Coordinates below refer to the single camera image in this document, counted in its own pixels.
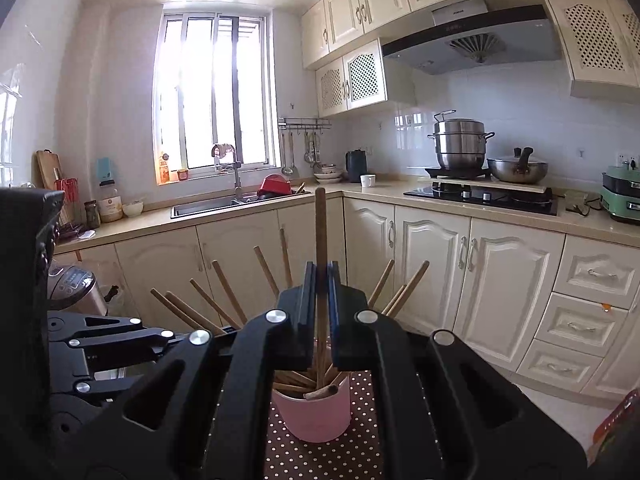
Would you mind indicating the white mug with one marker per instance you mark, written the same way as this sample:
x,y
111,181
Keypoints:
x,y
367,181

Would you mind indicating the black gas stove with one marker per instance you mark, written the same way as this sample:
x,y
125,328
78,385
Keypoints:
x,y
480,201

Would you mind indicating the small dark jar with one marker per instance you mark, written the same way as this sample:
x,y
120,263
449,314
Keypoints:
x,y
91,215

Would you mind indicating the small white bowl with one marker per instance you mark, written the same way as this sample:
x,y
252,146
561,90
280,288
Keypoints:
x,y
133,210

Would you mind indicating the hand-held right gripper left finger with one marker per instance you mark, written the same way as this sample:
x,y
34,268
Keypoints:
x,y
310,310

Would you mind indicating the range hood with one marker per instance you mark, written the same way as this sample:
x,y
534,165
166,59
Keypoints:
x,y
475,40

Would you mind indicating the steel steamer pot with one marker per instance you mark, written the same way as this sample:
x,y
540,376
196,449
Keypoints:
x,y
460,145

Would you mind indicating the sliding window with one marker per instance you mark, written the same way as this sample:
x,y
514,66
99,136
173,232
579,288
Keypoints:
x,y
210,90

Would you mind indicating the large glass jar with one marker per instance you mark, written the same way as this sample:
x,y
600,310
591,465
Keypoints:
x,y
110,205

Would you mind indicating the small red lid jar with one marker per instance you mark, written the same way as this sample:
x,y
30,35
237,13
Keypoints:
x,y
183,175

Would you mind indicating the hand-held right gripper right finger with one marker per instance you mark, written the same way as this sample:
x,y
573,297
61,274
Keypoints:
x,y
335,310

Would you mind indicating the small lattice door cabinet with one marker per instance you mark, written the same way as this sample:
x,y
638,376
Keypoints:
x,y
362,77

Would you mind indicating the red printed bag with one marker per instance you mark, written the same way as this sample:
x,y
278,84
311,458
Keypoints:
x,y
615,425

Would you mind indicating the light blue box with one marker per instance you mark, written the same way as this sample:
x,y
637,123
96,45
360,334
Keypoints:
x,y
104,170

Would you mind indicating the hanging steel spatula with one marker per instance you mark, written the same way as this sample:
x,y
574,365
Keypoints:
x,y
311,150

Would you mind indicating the green electric cooker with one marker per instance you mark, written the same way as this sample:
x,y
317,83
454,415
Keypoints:
x,y
622,190

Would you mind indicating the hanging steel ladle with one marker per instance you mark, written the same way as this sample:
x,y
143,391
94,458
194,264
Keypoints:
x,y
289,160

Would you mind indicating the bunch of wooden chopsticks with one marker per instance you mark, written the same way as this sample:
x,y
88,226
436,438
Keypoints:
x,y
228,290

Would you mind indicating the pink cup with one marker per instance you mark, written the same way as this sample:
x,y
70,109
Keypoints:
x,y
310,420

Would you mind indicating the red whisk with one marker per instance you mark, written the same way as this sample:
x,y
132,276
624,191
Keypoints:
x,y
66,195

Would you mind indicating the red bowl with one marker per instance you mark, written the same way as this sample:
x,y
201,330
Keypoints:
x,y
274,185

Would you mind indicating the round polka-dot table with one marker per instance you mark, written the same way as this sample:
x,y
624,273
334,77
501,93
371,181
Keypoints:
x,y
300,460

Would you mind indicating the steel wok with lid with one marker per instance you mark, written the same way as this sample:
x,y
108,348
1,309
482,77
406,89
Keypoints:
x,y
517,171

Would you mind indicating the steel faucet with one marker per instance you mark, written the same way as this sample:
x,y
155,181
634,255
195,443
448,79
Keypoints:
x,y
236,175

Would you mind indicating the stack of white bowls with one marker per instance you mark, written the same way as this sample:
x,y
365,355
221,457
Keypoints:
x,y
328,176

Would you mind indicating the orange bottle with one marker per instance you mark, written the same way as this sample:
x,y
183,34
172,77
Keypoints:
x,y
164,170

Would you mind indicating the wooden cutting board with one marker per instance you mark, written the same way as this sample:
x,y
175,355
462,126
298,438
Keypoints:
x,y
47,167

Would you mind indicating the cream lower cabinets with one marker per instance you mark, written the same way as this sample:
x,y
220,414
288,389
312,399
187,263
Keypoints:
x,y
500,280

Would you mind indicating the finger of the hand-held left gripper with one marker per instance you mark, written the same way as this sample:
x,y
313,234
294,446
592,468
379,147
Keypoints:
x,y
110,335
110,390

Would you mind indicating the wall power outlet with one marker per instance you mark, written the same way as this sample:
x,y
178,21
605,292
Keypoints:
x,y
627,161

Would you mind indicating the long wooden chopstick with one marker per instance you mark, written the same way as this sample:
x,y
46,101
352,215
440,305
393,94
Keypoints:
x,y
320,220

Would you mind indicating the black electric kettle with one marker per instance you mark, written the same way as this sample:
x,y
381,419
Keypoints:
x,y
356,167

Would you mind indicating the silver rice cooker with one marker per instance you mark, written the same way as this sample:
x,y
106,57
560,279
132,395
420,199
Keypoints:
x,y
80,290

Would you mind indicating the steel sink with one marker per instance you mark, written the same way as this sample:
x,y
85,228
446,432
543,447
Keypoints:
x,y
210,207

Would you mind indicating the wall utensil rail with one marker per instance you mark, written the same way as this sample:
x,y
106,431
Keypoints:
x,y
305,123

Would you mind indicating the large lattice door cabinet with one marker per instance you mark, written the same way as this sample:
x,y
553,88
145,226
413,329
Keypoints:
x,y
595,40

